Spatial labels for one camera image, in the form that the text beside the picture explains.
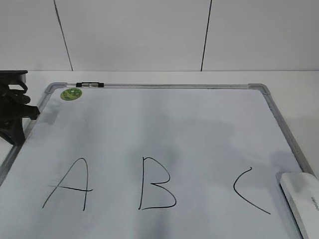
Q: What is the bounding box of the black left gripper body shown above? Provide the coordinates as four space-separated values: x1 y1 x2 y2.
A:
0 82 40 145

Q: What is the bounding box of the white board with grey frame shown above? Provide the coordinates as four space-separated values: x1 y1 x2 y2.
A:
0 83 314 239

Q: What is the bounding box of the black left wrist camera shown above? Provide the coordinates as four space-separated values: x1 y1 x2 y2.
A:
0 70 28 86

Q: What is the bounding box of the white whiteboard eraser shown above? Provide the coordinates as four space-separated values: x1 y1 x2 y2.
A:
280 172 319 239

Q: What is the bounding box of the round green magnet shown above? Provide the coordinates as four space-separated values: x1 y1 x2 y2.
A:
60 88 82 101

